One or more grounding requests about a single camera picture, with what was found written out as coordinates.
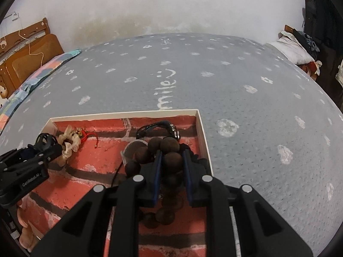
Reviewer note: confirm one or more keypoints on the colourful patchwork pillow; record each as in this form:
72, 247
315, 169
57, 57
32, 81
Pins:
34, 80

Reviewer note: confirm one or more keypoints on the black scrunchie with pearls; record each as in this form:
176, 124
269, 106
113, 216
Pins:
198, 159

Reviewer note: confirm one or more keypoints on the white pillow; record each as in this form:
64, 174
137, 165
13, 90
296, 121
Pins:
292, 48

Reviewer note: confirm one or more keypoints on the person's left hand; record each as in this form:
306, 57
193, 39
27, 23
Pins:
26, 227

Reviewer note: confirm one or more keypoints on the brick-pattern jewelry tray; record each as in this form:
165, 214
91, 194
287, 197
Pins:
88, 171

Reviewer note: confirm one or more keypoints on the black hair claw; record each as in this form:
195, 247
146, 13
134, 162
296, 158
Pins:
47, 139

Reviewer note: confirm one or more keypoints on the cream scrunchie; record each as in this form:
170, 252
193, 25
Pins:
68, 146

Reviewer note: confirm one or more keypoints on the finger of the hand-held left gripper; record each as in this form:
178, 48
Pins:
40, 154
10, 157

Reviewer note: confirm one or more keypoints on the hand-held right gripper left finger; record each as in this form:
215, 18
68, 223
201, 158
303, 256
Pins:
126, 198

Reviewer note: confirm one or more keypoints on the dark clothes pile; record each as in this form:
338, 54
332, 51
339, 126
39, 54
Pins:
306, 41

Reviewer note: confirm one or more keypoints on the dark wooden wardrobe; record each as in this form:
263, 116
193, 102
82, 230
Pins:
321, 13

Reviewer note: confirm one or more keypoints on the white band watch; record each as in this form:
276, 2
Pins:
131, 150

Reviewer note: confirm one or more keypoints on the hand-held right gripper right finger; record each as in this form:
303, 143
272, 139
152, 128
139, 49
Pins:
222, 208

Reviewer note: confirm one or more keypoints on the wooden headboard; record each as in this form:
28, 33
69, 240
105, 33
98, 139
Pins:
29, 56

